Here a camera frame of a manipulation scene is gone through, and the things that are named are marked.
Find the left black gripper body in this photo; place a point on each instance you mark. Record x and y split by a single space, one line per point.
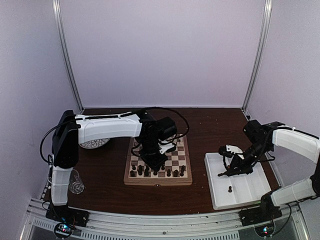
149 154

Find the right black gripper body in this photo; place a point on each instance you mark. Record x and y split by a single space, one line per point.
247 167

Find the dark queen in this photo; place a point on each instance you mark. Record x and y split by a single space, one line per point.
146 172

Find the dark bishop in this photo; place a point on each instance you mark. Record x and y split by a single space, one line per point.
168 173

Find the wooden chess board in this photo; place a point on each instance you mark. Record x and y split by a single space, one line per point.
175 160

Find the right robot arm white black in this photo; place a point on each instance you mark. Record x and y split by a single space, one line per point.
265 138

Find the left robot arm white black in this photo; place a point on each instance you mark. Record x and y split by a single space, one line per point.
96 130

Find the white chess pieces row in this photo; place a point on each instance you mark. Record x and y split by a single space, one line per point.
179 142

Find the white plastic compartment tray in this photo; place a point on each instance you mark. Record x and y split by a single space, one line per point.
247 189

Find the patterned ceramic plate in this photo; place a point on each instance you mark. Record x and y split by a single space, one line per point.
94 144

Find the clear drinking glass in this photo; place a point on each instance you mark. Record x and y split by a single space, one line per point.
76 185

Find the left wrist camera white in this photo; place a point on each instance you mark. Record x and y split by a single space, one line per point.
166 147

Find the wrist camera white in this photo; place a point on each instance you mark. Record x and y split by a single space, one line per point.
231 150
166 147

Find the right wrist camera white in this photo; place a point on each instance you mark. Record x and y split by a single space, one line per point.
231 150

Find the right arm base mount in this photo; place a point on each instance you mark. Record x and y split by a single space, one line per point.
256 215

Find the front aluminium rail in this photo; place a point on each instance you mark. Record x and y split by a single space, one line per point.
224 225

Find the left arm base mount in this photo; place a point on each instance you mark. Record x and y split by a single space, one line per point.
67 215

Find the right aluminium frame post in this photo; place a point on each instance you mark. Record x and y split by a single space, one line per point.
265 26

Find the aluminium frame post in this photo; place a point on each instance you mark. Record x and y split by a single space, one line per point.
66 57
265 26

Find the left aluminium frame post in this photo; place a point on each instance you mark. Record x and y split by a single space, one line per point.
66 57

